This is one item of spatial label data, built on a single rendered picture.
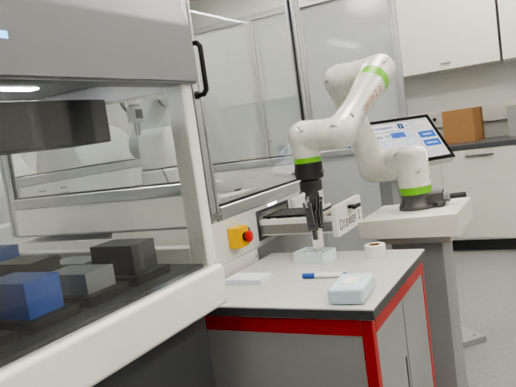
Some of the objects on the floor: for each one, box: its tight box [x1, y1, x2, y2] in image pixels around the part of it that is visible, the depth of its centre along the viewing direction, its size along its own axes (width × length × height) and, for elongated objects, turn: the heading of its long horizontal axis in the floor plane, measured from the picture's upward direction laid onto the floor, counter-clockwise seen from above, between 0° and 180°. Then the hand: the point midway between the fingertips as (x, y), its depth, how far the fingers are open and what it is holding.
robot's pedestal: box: [378, 237, 468, 387], centre depth 236 cm, size 30×30×76 cm
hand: (317, 239), depth 194 cm, fingers closed, pressing on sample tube
